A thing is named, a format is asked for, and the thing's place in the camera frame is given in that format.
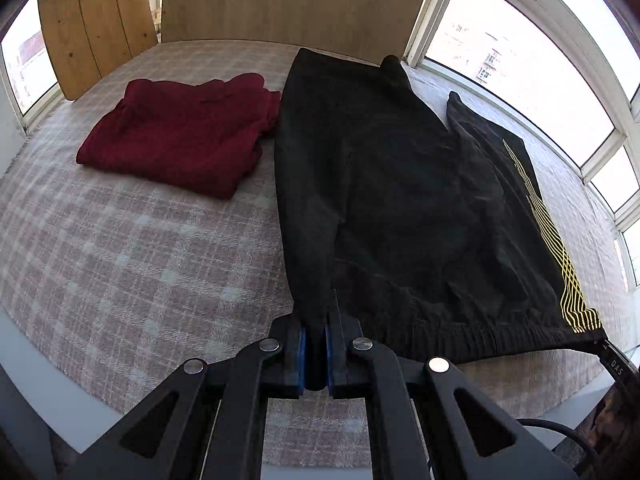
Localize pink plaid blanket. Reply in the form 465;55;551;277
0;40;631;468

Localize folded dark red garment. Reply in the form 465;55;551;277
76;74;282;202

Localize black cable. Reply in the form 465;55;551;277
515;417;603;468

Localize black pants with yellow print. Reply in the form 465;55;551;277
274;47;608;391

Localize knotty pine wooden board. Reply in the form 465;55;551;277
37;0;160;102

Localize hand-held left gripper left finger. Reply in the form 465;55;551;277
60;316;307;480

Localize light oak wooden board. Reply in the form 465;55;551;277
160;0;441;66

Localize white window frame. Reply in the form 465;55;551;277
0;0;640;296

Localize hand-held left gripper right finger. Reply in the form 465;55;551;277
325;310;581;480

